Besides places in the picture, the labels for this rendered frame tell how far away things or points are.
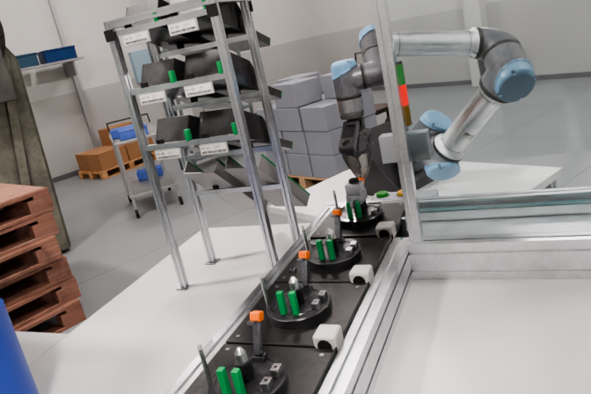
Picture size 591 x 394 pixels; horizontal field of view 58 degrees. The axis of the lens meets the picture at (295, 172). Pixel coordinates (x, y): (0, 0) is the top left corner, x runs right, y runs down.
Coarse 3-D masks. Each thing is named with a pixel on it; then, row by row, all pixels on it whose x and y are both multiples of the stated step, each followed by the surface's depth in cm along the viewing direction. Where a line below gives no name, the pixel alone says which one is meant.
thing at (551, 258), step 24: (480, 240) 130; (504, 240) 128; (528, 240) 125; (552, 240) 123; (576, 240) 121; (432, 264) 136; (456, 264) 133; (480, 264) 131; (504, 264) 129; (528, 264) 127; (552, 264) 124; (576, 264) 122
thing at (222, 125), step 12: (228, 108) 145; (204, 120) 150; (216, 120) 147; (228, 120) 145; (252, 120) 150; (264, 120) 155; (204, 132) 149; (216, 132) 147; (228, 132) 144; (252, 132) 150; (264, 132) 154; (240, 144) 160; (264, 144) 159; (288, 144) 165
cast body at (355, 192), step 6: (348, 180) 154; (354, 180) 153; (360, 180) 155; (348, 186) 153; (354, 186) 152; (360, 186) 153; (348, 192) 153; (354, 192) 153; (360, 192) 152; (366, 192) 157; (348, 198) 153; (354, 198) 153; (360, 198) 152; (366, 198) 157; (354, 204) 152
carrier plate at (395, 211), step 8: (384, 208) 161; (392, 208) 160; (400, 208) 159; (328, 216) 165; (384, 216) 155; (392, 216) 154; (400, 216) 153; (320, 224) 160; (328, 224) 158; (376, 224) 151; (400, 224) 151; (320, 232) 154; (344, 232) 150; (352, 232) 149; (360, 232) 148; (368, 232) 146
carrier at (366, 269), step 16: (304, 240) 133; (320, 240) 130; (336, 240) 133; (352, 240) 139; (368, 240) 141; (384, 240) 139; (320, 256) 131; (336, 256) 131; (352, 256) 130; (368, 256) 132; (288, 272) 133; (320, 272) 129; (336, 272) 128; (352, 272) 121; (368, 272) 121
